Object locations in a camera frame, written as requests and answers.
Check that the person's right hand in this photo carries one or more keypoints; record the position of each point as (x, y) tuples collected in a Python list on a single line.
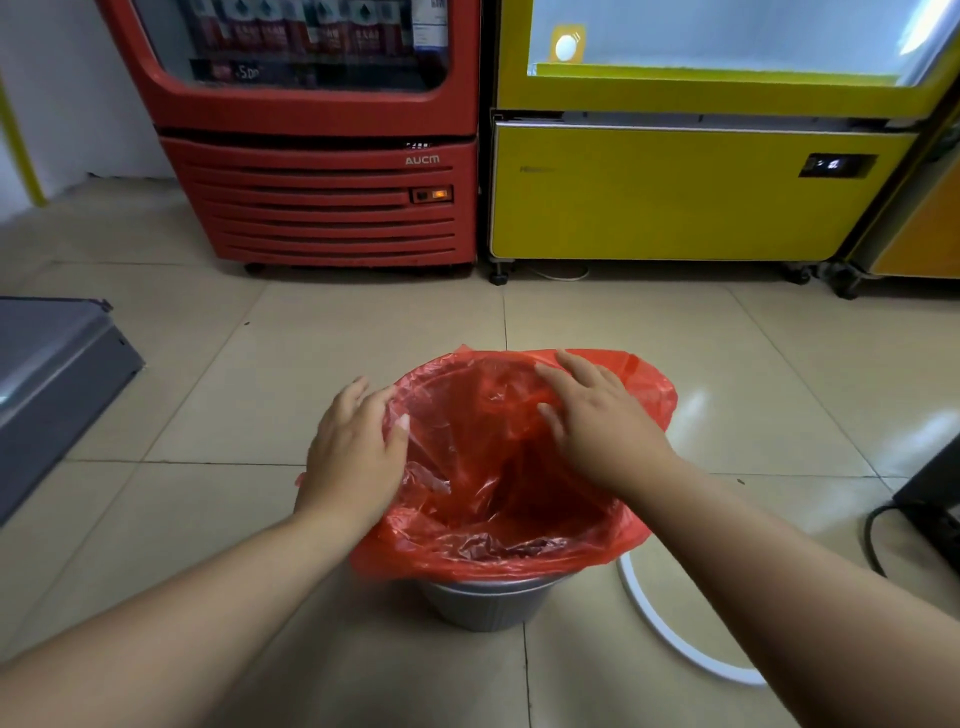
[(611, 431)]

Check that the person's left hand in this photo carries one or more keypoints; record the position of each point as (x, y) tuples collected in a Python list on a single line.
[(349, 465)]

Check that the person's left thumb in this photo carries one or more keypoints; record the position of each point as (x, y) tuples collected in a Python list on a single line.
[(399, 446)]

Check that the person's left middle finger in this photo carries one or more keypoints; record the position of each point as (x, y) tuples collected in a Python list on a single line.
[(354, 396)]

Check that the person's right thumb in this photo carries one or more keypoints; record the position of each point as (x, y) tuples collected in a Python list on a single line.
[(551, 426)]

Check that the person's right middle finger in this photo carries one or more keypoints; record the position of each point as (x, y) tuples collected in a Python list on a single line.
[(586, 367)]

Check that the red plastic bin bag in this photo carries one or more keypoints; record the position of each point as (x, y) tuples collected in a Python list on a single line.
[(487, 480)]

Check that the person's left forearm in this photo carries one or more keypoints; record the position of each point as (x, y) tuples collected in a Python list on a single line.
[(187, 622)]

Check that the person's right forearm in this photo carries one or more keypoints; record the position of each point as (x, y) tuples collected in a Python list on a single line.
[(795, 600)]

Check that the grey plastic waste bin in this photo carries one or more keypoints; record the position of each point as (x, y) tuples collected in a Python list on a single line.
[(487, 600)]

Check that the yellow display fridge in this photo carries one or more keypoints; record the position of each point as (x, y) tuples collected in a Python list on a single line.
[(697, 150)]

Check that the red drinks fridge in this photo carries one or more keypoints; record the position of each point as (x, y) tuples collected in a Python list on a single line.
[(315, 150)]

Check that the grey chest freezer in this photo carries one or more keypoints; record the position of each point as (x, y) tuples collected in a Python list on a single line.
[(45, 390)]

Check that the round white sticker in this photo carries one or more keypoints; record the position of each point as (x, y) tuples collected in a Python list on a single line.
[(566, 46)]

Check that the orange cabinet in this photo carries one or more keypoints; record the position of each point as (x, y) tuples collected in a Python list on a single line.
[(919, 225)]

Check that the black box device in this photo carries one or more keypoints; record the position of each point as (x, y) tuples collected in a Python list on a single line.
[(934, 499)]

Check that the row of red label bottles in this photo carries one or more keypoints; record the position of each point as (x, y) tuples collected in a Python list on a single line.
[(300, 26)]

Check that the yellow pole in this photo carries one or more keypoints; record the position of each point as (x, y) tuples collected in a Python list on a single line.
[(21, 150)]

